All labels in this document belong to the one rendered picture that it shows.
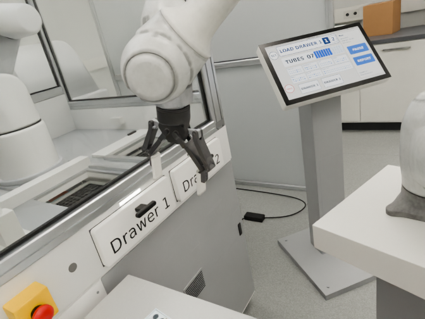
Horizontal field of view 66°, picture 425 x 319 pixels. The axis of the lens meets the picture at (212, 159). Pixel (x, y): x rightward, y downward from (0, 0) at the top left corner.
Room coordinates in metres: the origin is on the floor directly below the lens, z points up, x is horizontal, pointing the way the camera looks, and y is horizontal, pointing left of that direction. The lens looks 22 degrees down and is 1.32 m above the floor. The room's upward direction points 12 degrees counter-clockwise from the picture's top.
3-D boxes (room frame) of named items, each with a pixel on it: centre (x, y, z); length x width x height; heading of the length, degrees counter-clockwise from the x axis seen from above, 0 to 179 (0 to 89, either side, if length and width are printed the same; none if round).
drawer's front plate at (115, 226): (0.79, 0.23, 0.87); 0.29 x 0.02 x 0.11; 144
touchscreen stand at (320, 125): (1.45, -0.57, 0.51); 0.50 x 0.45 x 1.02; 12
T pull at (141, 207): (0.78, 0.21, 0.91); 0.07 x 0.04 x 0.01; 144
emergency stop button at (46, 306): (0.49, 0.38, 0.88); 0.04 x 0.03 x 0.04; 144
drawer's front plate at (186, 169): (1.05, 0.05, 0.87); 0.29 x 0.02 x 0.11; 144
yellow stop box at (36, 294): (0.51, 0.41, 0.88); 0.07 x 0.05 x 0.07; 144
